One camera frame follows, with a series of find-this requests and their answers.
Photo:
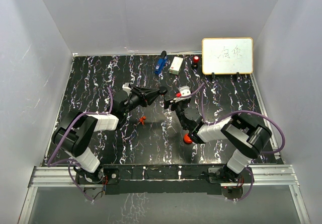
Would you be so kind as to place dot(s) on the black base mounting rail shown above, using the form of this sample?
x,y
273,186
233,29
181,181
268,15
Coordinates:
x,y
177,178

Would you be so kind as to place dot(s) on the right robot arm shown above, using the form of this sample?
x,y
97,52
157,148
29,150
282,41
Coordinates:
x,y
248,138

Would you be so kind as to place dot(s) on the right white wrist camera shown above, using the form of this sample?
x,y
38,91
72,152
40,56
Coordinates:
x,y
184,92

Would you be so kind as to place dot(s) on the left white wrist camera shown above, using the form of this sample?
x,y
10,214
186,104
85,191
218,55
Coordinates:
x,y
127,88

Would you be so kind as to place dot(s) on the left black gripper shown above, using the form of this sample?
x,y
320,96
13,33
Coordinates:
x,y
150,94

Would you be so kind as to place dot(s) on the blue stapler tool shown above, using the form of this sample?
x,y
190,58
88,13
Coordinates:
x,y
161,62

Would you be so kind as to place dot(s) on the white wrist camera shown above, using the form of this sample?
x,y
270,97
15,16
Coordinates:
x,y
127,88
184,92

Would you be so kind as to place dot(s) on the white rectangular box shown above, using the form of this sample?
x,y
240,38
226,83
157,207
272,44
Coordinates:
x,y
176,65

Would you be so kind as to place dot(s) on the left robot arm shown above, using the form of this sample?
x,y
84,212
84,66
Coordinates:
x,y
75,131

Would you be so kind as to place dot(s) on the aluminium frame rail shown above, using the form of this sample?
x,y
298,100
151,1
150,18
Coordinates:
x,y
264,175

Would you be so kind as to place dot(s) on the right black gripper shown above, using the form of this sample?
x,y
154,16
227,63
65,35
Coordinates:
x,y
175,103

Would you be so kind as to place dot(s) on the red cap black bottle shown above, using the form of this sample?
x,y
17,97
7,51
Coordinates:
x,y
195,61

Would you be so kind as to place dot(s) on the white dry-erase board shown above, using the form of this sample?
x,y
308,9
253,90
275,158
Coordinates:
x,y
227,55

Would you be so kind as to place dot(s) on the red earbud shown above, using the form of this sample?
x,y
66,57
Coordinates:
x,y
142,120

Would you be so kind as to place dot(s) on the red round case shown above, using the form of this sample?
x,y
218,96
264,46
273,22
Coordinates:
x,y
187,139

